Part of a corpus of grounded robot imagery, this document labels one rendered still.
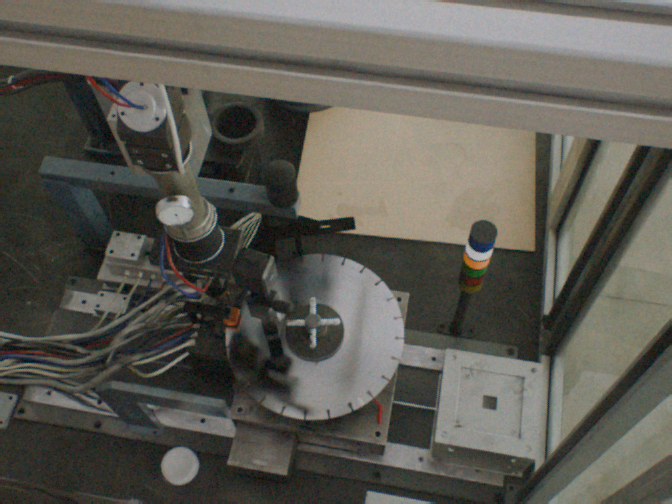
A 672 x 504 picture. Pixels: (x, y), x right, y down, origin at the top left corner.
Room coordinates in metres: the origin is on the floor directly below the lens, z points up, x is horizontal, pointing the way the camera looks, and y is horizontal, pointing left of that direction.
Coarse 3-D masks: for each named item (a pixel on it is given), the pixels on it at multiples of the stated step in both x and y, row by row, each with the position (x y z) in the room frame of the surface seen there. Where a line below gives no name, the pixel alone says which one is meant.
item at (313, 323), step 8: (312, 304) 0.58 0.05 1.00; (312, 312) 0.56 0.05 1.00; (288, 320) 0.55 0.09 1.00; (296, 320) 0.55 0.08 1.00; (304, 320) 0.55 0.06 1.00; (312, 320) 0.55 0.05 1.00; (320, 320) 0.55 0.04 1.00; (328, 320) 0.55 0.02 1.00; (336, 320) 0.55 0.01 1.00; (312, 328) 0.53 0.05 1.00; (320, 328) 0.54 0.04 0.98; (312, 336) 0.52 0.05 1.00; (312, 344) 0.50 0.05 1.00
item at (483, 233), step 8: (472, 224) 0.63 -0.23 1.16; (480, 224) 0.63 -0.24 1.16; (488, 224) 0.63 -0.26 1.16; (472, 232) 0.62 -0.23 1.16; (480, 232) 0.62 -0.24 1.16; (488, 232) 0.62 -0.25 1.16; (496, 232) 0.61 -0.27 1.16; (472, 240) 0.61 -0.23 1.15; (480, 240) 0.60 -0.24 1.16; (488, 240) 0.60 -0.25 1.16; (472, 248) 0.60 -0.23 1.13; (480, 248) 0.60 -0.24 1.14; (488, 248) 0.60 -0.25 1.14
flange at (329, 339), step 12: (300, 312) 0.58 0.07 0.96; (324, 312) 0.58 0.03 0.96; (336, 312) 0.58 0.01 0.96; (288, 336) 0.54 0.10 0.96; (300, 336) 0.54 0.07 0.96; (324, 336) 0.53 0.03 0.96; (336, 336) 0.53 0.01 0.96; (300, 348) 0.51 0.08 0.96; (312, 348) 0.51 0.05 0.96; (324, 348) 0.51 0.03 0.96; (336, 348) 0.51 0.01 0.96
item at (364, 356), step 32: (320, 256) 0.70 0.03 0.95; (288, 288) 0.64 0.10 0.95; (320, 288) 0.64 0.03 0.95; (352, 288) 0.63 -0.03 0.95; (384, 288) 0.63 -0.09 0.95; (256, 320) 0.58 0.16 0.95; (352, 320) 0.57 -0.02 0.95; (384, 320) 0.56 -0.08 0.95; (256, 352) 0.51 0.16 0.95; (288, 352) 0.51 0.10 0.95; (352, 352) 0.50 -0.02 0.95; (384, 352) 0.50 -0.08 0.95; (256, 384) 0.45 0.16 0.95; (288, 384) 0.45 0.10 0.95; (320, 384) 0.45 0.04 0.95; (352, 384) 0.44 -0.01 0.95; (384, 384) 0.44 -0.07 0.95; (288, 416) 0.39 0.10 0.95; (320, 416) 0.39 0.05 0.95
